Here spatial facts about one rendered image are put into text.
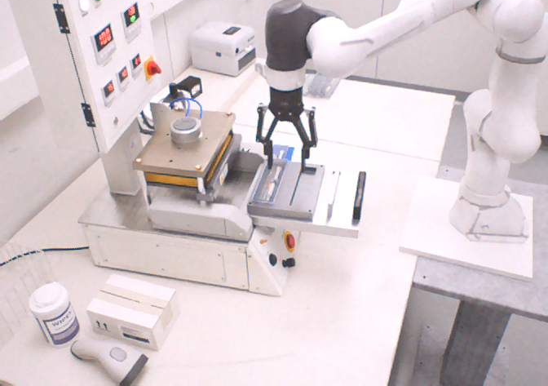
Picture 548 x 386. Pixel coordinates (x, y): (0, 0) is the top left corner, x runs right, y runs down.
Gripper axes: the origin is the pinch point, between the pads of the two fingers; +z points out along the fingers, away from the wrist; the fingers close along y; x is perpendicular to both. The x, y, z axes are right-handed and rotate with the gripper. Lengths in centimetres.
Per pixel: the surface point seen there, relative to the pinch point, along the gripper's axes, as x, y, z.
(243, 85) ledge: 92, -36, 29
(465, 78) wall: 234, 79, 87
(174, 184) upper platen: -9.1, -26.7, 4.7
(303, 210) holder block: -9.2, 5.7, 8.1
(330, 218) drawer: -8.2, 12.2, 10.6
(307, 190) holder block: 0.3, 5.1, 9.5
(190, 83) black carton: 75, -53, 21
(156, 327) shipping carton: -36, -24, 25
